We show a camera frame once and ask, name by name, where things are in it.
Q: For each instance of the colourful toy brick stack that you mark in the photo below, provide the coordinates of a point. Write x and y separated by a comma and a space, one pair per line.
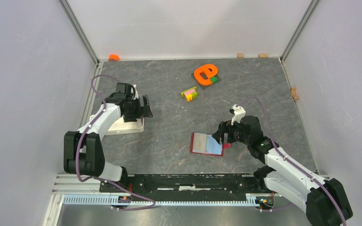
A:
189, 94

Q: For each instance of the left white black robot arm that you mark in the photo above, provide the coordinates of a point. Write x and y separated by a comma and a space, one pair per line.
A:
83, 151

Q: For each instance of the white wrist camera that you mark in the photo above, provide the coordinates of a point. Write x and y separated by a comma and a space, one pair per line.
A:
134, 92
238, 113

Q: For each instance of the orange e-shaped block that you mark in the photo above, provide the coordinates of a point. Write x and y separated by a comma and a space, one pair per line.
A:
206, 75

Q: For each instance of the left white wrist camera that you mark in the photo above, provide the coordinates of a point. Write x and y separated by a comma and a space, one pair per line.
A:
134, 92

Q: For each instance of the green toy brick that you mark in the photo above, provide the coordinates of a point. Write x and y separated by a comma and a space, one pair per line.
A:
213, 79

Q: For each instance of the orange round cap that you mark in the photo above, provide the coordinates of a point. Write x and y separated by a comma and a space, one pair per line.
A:
113, 57

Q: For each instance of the white plastic tray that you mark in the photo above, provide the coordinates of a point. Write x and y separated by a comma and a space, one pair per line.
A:
128, 126

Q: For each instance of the dark square base plate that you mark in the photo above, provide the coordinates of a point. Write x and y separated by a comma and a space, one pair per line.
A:
205, 78

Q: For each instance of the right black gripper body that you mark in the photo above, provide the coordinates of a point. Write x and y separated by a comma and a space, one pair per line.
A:
237, 135

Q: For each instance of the red card holder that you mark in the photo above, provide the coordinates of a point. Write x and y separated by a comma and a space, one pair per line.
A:
205, 144

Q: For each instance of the curved wooden piece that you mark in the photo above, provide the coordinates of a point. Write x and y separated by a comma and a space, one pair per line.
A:
294, 93

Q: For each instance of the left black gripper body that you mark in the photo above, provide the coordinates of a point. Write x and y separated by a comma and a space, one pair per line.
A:
134, 110

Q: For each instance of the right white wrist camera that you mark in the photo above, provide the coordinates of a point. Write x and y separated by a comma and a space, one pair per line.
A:
238, 113

